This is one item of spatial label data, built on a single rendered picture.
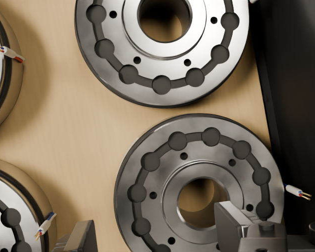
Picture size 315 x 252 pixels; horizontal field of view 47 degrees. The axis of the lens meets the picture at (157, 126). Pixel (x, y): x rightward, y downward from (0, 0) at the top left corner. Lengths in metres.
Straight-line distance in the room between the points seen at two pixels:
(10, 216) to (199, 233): 0.11
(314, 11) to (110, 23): 0.11
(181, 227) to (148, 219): 0.02
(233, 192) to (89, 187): 0.09
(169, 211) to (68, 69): 0.11
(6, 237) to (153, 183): 0.09
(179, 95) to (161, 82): 0.01
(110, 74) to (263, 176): 0.11
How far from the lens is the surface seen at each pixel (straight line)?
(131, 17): 0.21
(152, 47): 0.21
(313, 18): 0.20
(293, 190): 0.23
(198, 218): 0.24
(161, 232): 0.22
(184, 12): 0.23
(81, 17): 0.22
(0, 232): 0.23
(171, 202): 0.21
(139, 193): 0.22
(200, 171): 0.21
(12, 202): 0.22
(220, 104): 0.25
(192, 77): 0.21
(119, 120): 0.24
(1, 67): 0.22
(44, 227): 0.21
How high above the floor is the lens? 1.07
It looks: 85 degrees down
